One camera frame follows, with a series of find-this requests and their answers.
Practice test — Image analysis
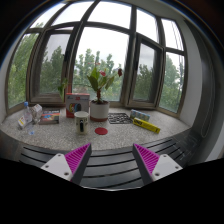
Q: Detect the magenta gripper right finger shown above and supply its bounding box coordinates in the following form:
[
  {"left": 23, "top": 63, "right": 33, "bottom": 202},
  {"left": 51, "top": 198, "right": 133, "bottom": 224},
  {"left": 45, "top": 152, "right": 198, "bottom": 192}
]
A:
[{"left": 132, "top": 144, "right": 182, "bottom": 185}]

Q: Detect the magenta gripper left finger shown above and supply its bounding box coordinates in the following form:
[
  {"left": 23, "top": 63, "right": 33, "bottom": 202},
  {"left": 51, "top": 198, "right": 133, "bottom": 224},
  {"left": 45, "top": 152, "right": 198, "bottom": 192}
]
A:
[{"left": 42, "top": 143, "right": 92, "bottom": 184}]

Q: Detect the clear plastic water bottle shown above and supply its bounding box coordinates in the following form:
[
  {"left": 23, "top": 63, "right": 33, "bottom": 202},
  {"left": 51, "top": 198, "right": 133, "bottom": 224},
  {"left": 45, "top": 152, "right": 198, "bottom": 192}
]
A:
[{"left": 24, "top": 101, "right": 34, "bottom": 135}]

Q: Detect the black slatted radiator cover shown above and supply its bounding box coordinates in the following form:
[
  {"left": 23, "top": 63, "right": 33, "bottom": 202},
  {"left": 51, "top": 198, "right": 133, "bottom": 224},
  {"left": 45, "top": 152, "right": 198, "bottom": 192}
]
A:
[{"left": 19, "top": 129, "right": 202, "bottom": 190}]

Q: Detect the yellow long box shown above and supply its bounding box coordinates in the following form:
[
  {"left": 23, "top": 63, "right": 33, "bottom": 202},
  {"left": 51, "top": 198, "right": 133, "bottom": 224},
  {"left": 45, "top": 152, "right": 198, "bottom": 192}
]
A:
[{"left": 133, "top": 118, "right": 160, "bottom": 134}]

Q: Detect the red round coaster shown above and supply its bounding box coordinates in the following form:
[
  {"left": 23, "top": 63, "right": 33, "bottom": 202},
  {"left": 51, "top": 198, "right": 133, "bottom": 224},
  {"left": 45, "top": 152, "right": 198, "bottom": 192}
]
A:
[{"left": 95, "top": 127, "right": 108, "bottom": 135}]

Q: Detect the white ceramic mug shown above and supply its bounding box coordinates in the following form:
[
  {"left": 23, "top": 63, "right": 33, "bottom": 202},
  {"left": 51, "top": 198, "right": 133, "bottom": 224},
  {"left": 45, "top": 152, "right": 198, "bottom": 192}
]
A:
[{"left": 74, "top": 111, "right": 89, "bottom": 134}]

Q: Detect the dark flat book box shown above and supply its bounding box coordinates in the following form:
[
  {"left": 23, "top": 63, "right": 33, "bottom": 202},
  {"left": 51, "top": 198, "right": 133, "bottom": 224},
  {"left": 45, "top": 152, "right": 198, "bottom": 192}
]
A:
[{"left": 39, "top": 110, "right": 60, "bottom": 125}]

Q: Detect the blue and yellow box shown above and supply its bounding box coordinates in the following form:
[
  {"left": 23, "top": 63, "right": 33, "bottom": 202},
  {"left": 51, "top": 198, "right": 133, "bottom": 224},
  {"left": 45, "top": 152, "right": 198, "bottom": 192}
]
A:
[{"left": 130, "top": 109, "right": 150, "bottom": 122}]

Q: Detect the potted plant in white pot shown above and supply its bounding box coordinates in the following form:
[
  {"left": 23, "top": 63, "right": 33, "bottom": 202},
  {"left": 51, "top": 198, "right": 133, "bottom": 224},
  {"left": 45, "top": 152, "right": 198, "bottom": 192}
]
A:
[{"left": 87, "top": 64, "right": 122, "bottom": 122}]

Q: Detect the black patterned trivet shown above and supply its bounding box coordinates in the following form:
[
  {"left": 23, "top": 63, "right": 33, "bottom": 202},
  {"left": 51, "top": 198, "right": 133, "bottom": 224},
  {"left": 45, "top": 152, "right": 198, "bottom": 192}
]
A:
[{"left": 108, "top": 113, "right": 132, "bottom": 124}]

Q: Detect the red and white box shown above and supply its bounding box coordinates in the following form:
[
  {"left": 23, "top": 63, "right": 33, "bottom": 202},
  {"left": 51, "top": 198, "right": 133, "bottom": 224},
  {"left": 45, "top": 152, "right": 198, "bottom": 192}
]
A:
[{"left": 65, "top": 93, "right": 90, "bottom": 118}]

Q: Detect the clear plastic bag package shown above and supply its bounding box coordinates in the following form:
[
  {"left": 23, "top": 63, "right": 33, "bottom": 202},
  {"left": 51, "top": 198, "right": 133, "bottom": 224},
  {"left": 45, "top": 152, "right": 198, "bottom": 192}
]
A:
[{"left": 30, "top": 104, "right": 42, "bottom": 123}]

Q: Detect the dark window frame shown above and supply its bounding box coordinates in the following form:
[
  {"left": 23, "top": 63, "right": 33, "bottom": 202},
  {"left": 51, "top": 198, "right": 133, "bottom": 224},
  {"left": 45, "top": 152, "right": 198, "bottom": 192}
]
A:
[{"left": 5, "top": 0, "right": 186, "bottom": 115}]

